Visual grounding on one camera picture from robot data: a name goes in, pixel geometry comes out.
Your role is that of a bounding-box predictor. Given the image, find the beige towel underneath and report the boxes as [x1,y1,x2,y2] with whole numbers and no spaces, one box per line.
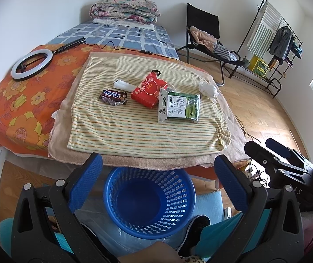
[48,52,246,170]

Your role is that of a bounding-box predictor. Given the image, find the Snickers bar wrapper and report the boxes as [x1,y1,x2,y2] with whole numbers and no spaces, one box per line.
[99,89,128,106]

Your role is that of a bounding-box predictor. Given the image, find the dark hanging jacket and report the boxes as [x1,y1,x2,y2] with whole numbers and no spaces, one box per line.
[269,26,293,60]

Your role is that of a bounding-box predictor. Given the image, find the yellow crate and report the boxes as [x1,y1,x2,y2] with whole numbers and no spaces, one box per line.
[248,55,270,78]

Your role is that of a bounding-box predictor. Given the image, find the black folding chair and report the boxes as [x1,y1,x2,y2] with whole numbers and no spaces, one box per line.
[176,4,244,87]

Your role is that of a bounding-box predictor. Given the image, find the black clothes rack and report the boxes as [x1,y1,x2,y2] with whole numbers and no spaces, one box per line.
[227,0,303,99]

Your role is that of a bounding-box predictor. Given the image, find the white ring light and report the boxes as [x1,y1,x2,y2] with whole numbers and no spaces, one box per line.
[11,37,86,81]

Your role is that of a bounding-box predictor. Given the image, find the white tissue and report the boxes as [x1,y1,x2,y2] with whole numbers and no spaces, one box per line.
[198,82,219,99]

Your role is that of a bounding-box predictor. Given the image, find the striped hanging cloth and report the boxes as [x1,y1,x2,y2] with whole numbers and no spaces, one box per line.
[247,1,282,59]

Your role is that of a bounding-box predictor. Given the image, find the blue plastic trash basket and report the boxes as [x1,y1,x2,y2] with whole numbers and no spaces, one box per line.
[103,167,196,240]

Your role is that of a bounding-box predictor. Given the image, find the orange floral bedsheet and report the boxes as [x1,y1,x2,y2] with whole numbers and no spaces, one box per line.
[0,43,124,158]

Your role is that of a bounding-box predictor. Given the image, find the striped yellow towel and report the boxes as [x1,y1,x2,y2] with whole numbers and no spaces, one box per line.
[67,55,232,158]

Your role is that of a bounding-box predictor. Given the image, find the green white package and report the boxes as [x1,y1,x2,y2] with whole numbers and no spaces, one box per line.
[158,89,201,124]

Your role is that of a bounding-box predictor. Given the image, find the folded floral quilt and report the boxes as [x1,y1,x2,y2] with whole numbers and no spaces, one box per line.
[89,0,161,25]

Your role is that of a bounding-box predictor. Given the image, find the red medicine box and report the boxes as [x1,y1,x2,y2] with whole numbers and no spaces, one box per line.
[130,70,167,109]

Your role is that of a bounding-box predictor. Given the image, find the blue checked bedsheet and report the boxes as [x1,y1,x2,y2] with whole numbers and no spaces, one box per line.
[49,21,178,59]

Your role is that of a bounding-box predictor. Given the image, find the clothes on chair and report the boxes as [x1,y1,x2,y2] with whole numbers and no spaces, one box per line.
[189,26,237,62]

